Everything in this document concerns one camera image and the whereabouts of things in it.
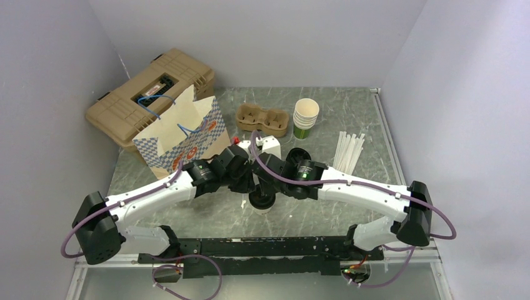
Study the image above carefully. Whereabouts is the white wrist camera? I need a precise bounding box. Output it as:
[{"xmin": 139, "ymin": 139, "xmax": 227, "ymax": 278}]
[
  {"xmin": 255, "ymin": 136, "xmax": 282, "ymax": 159},
  {"xmin": 231, "ymin": 136, "xmax": 252, "ymax": 159}
]

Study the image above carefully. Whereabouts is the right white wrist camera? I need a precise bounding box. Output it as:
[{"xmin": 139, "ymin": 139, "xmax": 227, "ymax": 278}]
[{"xmin": 255, "ymin": 136, "xmax": 282, "ymax": 159}]

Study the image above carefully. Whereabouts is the black cup lid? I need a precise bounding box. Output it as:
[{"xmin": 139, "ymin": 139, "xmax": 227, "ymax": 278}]
[{"xmin": 248, "ymin": 184, "xmax": 276, "ymax": 207}]

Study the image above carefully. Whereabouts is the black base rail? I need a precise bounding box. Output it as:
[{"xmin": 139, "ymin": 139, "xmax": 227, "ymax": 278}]
[{"xmin": 137, "ymin": 235, "xmax": 384, "ymax": 279}]

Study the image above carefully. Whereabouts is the white paper coffee cup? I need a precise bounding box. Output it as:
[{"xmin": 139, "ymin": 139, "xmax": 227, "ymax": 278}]
[{"xmin": 252, "ymin": 204, "xmax": 273, "ymax": 215}]

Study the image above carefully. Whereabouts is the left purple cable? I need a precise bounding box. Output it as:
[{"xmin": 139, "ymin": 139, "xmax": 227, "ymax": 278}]
[{"xmin": 60, "ymin": 159, "xmax": 223, "ymax": 300}]

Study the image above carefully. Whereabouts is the blue checkered paper bag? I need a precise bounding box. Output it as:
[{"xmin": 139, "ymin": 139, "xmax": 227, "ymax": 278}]
[{"xmin": 132, "ymin": 86, "xmax": 231, "ymax": 179}]

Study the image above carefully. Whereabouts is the tan plastic toolbox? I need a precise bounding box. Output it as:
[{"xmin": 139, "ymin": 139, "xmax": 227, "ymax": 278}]
[{"xmin": 86, "ymin": 48, "xmax": 215, "ymax": 152}]

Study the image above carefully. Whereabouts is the stack of paper cups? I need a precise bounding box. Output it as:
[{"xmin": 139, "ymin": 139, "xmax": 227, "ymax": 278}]
[{"xmin": 293, "ymin": 98, "xmax": 320, "ymax": 139}]

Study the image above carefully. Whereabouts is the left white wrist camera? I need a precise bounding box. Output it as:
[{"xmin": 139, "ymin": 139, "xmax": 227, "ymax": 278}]
[{"xmin": 231, "ymin": 136, "xmax": 252, "ymax": 159}]

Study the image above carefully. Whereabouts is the bundle of white straws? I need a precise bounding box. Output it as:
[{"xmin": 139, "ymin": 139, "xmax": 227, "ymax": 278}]
[{"xmin": 332, "ymin": 131, "xmax": 365, "ymax": 174}]

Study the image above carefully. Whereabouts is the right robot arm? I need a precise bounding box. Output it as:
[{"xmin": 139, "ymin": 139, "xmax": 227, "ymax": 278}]
[{"xmin": 252, "ymin": 153, "xmax": 433, "ymax": 259}]

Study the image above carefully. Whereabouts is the purple cable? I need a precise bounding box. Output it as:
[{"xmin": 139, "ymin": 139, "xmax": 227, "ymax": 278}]
[
  {"xmin": 60, "ymin": 159, "xmax": 223, "ymax": 300},
  {"xmin": 249, "ymin": 130, "xmax": 458, "ymax": 290}
]

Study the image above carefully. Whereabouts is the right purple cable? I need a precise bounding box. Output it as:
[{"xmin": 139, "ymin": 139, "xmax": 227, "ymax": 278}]
[{"xmin": 249, "ymin": 130, "xmax": 458, "ymax": 290}]

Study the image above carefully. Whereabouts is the stack of black lids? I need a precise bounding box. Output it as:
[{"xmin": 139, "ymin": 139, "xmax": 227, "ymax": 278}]
[{"xmin": 286, "ymin": 147, "xmax": 311, "ymax": 165}]

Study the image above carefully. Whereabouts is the brown cardboard cup carrier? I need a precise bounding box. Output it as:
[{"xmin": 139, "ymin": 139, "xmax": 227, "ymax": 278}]
[{"xmin": 235, "ymin": 103, "xmax": 289, "ymax": 138}]

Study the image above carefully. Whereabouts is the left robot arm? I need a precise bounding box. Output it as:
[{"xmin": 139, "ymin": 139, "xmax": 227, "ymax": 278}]
[{"xmin": 72, "ymin": 141, "xmax": 254, "ymax": 265}]

